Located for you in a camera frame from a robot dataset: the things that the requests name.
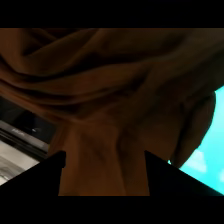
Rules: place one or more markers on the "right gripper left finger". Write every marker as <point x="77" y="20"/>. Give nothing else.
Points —
<point x="40" y="181"/>

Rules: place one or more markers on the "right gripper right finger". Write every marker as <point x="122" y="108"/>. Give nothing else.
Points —
<point x="173" y="181"/>

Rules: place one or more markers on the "brown garment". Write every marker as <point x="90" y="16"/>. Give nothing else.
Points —
<point x="116" y="83"/>

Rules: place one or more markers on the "silver frame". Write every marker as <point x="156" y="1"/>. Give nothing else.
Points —
<point x="23" y="133"/>

